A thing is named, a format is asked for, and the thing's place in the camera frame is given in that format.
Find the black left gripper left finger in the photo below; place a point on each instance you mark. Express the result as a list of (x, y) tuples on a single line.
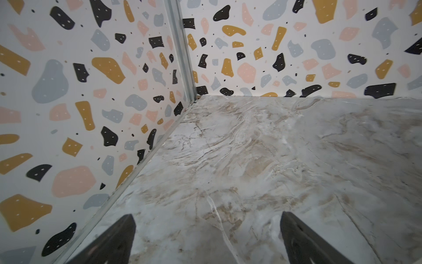
[(112, 247)]

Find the aluminium corner post left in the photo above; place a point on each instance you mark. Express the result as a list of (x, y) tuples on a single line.
[(180, 41)]

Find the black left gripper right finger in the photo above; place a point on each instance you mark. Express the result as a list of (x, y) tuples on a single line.
[(305, 246)]

